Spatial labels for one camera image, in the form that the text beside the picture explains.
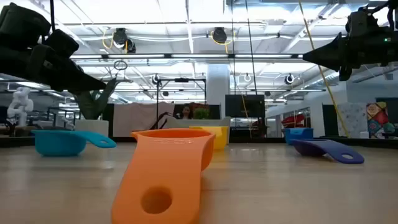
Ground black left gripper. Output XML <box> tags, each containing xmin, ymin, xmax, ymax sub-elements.
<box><xmin>0</xmin><ymin>43</ymin><xmax>108</xmax><ymax>94</ymax></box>

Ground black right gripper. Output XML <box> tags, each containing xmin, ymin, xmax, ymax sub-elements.
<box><xmin>302</xmin><ymin>29</ymin><xmax>398</xmax><ymax>82</ymax></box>

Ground cyan measuring cup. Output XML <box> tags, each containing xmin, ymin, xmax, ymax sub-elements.
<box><xmin>30</xmin><ymin>129</ymin><xmax>118</xmax><ymax>157</ymax></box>

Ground blue measuring cup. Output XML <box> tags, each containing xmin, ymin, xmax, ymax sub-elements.
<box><xmin>283</xmin><ymin>128</ymin><xmax>314</xmax><ymax>146</ymax></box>

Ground dark indigo measuring cup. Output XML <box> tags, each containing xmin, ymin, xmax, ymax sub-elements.
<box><xmin>289</xmin><ymin>138</ymin><xmax>365</xmax><ymax>165</ymax></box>

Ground yellow measuring cup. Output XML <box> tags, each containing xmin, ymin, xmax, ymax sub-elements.
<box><xmin>188</xmin><ymin>125</ymin><xmax>229</xmax><ymax>151</ymax></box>

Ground green plant in white pot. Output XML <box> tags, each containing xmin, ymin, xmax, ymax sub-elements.
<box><xmin>73</xmin><ymin>77</ymin><xmax>119</xmax><ymax>139</ymax></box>

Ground white humanoid robot figure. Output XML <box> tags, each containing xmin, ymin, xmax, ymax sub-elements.
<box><xmin>6</xmin><ymin>86</ymin><xmax>34</xmax><ymax>128</ymax></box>

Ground white speckled panel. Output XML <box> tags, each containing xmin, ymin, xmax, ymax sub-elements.
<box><xmin>337</xmin><ymin>102</ymin><xmax>368</xmax><ymax>138</ymax></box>

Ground red stacked objects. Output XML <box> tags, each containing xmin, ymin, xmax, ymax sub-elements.
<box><xmin>281</xmin><ymin>114</ymin><xmax>307</xmax><ymax>129</ymax></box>

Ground colourful patterned artwork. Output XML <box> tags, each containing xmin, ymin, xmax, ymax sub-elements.
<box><xmin>366</xmin><ymin>101</ymin><xmax>390</xmax><ymax>139</ymax></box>

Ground person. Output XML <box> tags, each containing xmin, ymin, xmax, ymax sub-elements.
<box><xmin>178</xmin><ymin>104</ymin><xmax>194</xmax><ymax>121</ymax></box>

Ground green shrub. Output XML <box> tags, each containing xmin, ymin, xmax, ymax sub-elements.
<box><xmin>193</xmin><ymin>107</ymin><xmax>211</xmax><ymax>121</ymax></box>

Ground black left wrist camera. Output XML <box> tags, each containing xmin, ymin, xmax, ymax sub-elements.
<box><xmin>42</xmin><ymin>29</ymin><xmax>80</xmax><ymax>58</ymax></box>

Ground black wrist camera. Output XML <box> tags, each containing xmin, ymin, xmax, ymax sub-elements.
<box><xmin>345</xmin><ymin>11</ymin><xmax>379</xmax><ymax>34</ymax></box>
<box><xmin>42</xmin><ymin>29</ymin><xmax>80</xmax><ymax>58</ymax></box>

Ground yellow power cable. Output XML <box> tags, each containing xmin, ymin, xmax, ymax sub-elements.
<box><xmin>297</xmin><ymin>0</ymin><xmax>351</xmax><ymax>138</ymax></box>

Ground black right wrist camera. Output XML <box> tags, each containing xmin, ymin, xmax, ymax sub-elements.
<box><xmin>345</xmin><ymin>11</ymin><xmax>379</xmax><ymax>34</ymax></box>

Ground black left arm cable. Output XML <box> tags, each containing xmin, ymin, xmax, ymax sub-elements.
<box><xmin>49</xmin><ymin>0</ymin><xmax>57</xmax><ymax>32</ymax></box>

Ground black hanging cable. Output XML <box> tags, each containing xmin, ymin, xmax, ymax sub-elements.
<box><xmin>244</xmin><ymin>0</ymin><xmax>259</xmax><ymax>96</ymax></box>

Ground black wall monitor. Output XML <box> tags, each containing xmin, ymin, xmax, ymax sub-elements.
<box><xmin>225</xmin><ymin>94</ymin><xmax>266</xmax><ymax>119</ymax></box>

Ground black metal stand frame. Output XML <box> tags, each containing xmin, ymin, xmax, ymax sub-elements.
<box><xmin>155</xmin><ymin>77</ymin><xmax>208</xmax><ymax>131</ymax></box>

